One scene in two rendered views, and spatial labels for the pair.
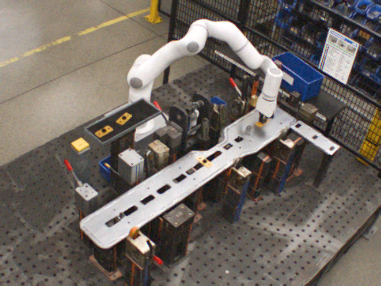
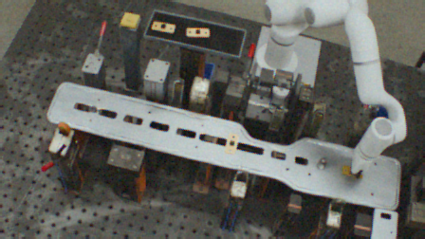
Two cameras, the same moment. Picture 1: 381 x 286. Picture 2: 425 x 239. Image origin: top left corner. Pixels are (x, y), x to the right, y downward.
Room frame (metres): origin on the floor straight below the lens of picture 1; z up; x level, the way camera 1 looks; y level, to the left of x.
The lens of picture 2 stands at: (1.21, -0.87, 2.77)
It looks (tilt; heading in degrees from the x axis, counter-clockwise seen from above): 59 degrees down; 57
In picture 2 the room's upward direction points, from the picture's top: 9 degrees clockwise
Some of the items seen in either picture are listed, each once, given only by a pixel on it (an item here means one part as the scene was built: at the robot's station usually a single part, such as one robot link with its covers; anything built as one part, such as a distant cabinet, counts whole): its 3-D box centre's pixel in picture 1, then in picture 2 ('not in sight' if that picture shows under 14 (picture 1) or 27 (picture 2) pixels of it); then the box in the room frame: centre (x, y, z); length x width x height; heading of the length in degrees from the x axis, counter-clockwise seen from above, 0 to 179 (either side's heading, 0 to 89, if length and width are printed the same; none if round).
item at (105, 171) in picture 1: (111, 169); (200, 75); (1.92, 0.36, 0.74); 0.11 x 0.10 x 0.09; 141
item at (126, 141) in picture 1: (122, 156); (192, 69); (1.84, 0.30, 0.92); 0.10 x 0.08 x 0.45; 141
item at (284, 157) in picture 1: (279, 165); (321, 231); (2.01, -0.53, 0.87); 0.12 x 0.09 x 0.35; 51
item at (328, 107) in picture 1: (278, 77); not in sight; (2.64, -0.51, 1.02); 0.90 x 0.22 x 0.03; 51
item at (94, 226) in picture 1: (202, 165); (226, 144); (1.79, -0.10, 1.00); 1.38 x 0.22 x 0.02; 141
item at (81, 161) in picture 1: (81, 180); (132, 56); (1.64, 0.46, 0.92); 0.08 x 0.08 x 0.44; 51
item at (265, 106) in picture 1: (267, 103); (363, 156); (2.18, -0.40, 1.14); 0.10 x 0.07 x 0.11; 52
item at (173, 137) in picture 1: (169, 159); (230, 113); (1.91, 0.06, 0.89); 0.13 x 0.11 x 0.38; 51
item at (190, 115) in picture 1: (186, 139); (266, 112); (2.02, -0.01, 0.94); 0.18 x 0.13 x 0.49; 141
